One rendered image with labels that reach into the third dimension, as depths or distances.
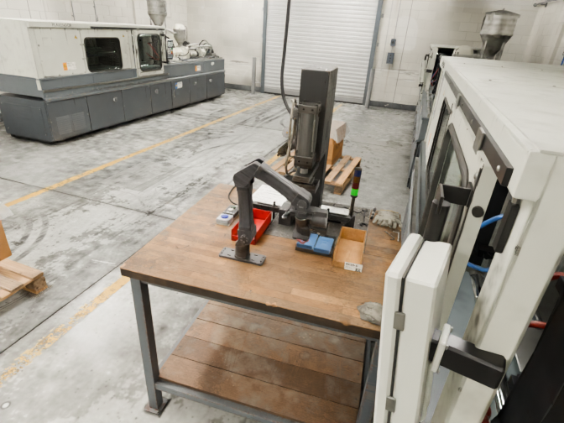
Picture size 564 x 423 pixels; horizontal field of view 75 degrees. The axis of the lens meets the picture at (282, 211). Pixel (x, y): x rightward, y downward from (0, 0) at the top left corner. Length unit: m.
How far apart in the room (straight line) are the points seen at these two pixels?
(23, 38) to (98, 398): 5.05
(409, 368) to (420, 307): 0.14
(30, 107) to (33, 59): 0.71
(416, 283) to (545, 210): 0.21
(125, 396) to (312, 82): 1.87
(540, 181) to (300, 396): 1.60
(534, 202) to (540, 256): 0.09
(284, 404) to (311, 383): 0.18
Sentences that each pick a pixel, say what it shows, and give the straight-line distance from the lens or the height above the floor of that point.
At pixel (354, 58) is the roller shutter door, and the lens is 10.91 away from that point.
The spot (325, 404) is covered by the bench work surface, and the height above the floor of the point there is 0.22.
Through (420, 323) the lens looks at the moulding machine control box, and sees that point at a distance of 0.68.
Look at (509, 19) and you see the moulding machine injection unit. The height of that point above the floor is 2.09.
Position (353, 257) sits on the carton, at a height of 0.90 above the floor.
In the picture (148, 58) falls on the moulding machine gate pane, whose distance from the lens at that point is 7.96.
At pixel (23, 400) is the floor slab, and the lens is 2.52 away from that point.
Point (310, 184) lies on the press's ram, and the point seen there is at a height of 1.14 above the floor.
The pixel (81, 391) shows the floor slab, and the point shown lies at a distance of 2.44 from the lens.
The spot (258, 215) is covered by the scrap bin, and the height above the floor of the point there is 0.93.
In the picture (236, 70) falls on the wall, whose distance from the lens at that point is 12.08.
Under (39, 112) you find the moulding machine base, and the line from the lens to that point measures 6.50.
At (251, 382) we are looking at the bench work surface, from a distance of 2.02.
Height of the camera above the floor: 1.81
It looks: 27 degrees down
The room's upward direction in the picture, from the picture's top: 4 degrees clockwise
